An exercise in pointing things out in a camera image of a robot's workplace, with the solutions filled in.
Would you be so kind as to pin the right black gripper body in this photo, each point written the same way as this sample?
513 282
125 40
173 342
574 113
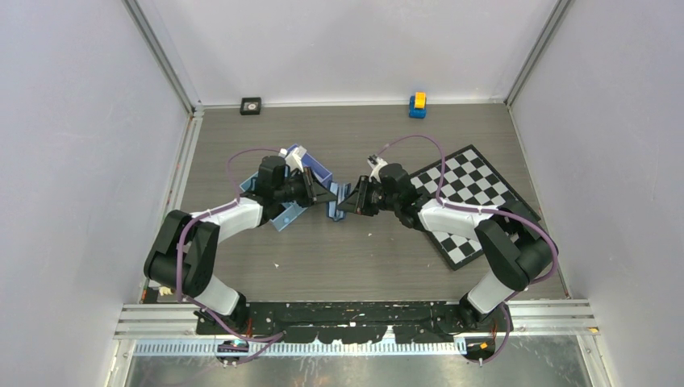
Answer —
377 200

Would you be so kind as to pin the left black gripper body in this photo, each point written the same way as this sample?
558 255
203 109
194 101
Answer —
299 189

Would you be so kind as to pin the blue card holder wallet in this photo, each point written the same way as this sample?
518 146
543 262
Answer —
336 203

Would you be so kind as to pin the blue three-compartment organizer tray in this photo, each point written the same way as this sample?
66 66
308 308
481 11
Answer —
320 171

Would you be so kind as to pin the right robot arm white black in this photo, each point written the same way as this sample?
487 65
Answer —
518 250

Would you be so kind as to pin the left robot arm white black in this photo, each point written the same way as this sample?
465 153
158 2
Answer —
182 256

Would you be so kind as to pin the black and white checkerboard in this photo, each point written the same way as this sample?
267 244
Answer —
471 179

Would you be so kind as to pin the small black square box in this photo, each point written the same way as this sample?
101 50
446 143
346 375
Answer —
250 106

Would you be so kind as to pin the blue and yellow toy car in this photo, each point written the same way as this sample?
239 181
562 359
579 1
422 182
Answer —
418 105

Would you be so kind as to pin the small white plastic part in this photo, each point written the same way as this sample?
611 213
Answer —
165 291

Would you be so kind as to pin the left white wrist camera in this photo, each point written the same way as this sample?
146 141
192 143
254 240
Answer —
293 157

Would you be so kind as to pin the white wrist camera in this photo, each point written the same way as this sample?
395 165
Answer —
293 157
376 163

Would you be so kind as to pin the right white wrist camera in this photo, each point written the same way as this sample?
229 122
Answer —
376 163

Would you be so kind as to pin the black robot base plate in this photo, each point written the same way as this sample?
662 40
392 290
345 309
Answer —
355 322

